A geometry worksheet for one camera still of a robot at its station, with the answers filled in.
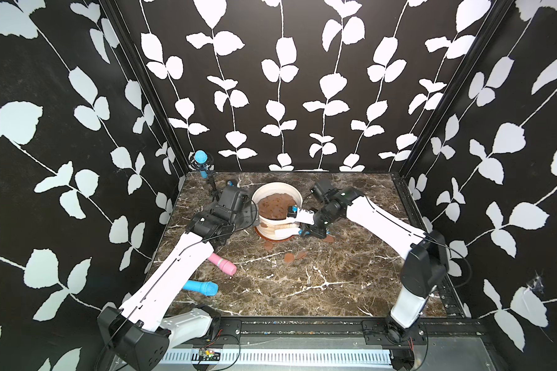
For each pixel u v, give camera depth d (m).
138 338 0.36
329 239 0.97
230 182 0.64
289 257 0.91
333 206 0.60
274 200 0.96
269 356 0.70
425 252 0.45
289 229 0.79
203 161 0.93
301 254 0.92
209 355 0.71
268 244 0.95
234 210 0.55
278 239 0.94
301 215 0.71
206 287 0.79
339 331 0.75
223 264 0.85
